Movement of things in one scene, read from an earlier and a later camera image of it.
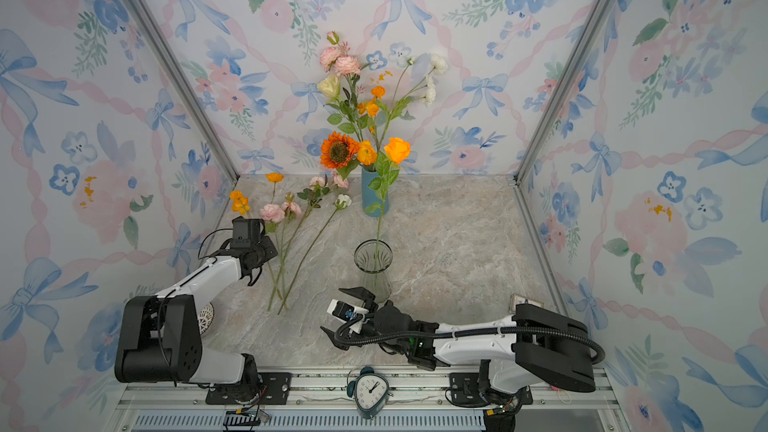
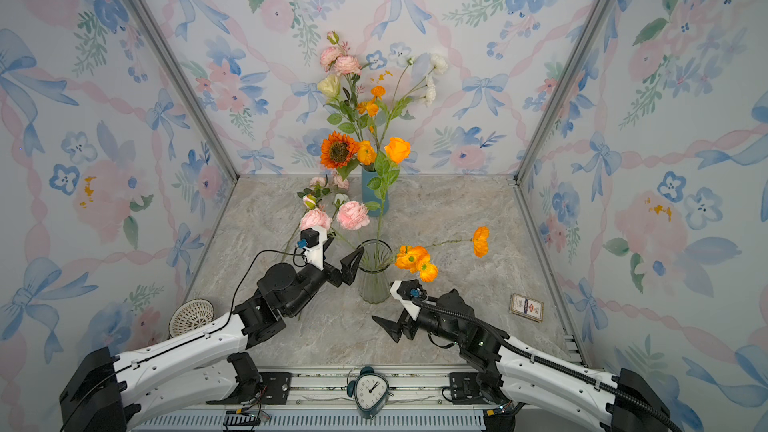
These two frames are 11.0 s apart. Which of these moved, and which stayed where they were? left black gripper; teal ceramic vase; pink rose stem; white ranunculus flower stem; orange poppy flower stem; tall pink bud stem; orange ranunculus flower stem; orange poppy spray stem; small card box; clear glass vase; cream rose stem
Moved: left black gripper; orange poppy spray stem; pink rose stem
Stayed: cream rose stem; orange ranunculus flower stem; white ranunculus flower stem; teal ceramic vase; clear glass vase; tall pink bud stem; orange poppy flower stem; small card box
